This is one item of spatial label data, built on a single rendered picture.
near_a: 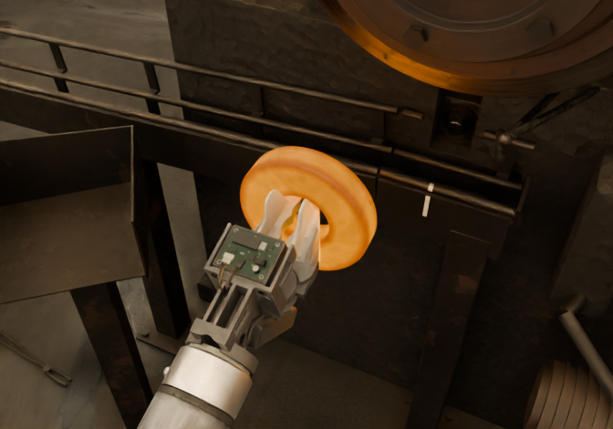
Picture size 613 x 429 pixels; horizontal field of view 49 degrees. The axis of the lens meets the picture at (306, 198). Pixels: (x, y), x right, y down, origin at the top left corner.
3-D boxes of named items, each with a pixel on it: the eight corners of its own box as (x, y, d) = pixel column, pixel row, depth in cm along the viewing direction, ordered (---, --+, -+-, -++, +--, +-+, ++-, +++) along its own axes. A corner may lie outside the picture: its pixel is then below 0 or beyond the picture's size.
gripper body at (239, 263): (300, 239, 63) (244, 356, 57) (311, 277, 70) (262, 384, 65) (228, 215, 65) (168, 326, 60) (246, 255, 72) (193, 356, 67)
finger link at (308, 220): (332, 170, 68) (296, 245, 64) (337, 200, 73) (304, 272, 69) (305, 162, 69) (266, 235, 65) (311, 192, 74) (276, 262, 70)
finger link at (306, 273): (330, 234, 70) (296, 308, 66) (332, 240, 71) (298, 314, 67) (290, 220, 71) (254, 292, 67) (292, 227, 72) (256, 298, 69)
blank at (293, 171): (243, 133, 74) (227, 151, 72) (375, 160, 68) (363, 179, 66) (263, 235, 84) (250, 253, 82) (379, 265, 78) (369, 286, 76)
